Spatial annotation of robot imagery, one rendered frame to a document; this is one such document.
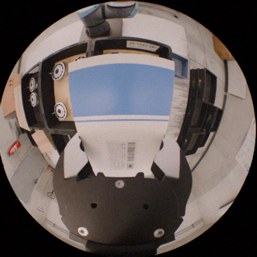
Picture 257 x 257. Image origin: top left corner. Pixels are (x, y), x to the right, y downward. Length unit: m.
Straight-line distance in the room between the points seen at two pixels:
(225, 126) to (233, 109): 0.55
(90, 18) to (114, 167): 0.57
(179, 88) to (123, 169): 0.61
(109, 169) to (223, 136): 3.02
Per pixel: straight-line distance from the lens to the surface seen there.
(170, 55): 0.37
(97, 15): 0.50
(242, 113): 2.88
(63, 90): 0.51
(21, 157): 3.39
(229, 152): 3.02
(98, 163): 0.15
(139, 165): 0.15
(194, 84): 1.18
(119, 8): 0.46
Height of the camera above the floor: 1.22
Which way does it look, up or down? 61 degrees down
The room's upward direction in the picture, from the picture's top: 176 degrees clockwise
